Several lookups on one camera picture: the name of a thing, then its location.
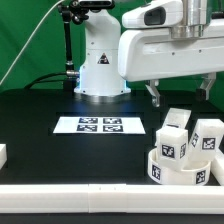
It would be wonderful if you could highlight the black camera stand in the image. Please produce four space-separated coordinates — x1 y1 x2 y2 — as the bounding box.
58 0 115 90

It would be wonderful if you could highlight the white round stool seat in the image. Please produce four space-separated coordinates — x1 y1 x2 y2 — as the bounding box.
147 149 211 185

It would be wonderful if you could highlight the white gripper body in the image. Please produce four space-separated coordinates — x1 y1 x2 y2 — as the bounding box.
118 24 224 82

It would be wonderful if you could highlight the white cable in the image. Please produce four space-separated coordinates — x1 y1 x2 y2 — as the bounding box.
0 0 66 86

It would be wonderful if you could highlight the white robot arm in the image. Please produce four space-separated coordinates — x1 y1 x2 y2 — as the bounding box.
79 0 224 106

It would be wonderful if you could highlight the white front rail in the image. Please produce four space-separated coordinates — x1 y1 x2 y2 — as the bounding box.
0 184 224 214

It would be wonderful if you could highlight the white left side block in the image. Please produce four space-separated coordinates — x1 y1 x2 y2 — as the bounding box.
0 144 7 170

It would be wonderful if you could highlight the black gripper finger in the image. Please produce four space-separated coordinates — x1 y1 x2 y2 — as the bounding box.
146 80 160 107
196 72 216 101

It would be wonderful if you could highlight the black cable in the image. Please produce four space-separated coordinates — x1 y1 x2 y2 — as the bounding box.
23 71 81 90

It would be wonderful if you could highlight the white marker sheet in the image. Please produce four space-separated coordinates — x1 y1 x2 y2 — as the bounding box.
54 116 145 134

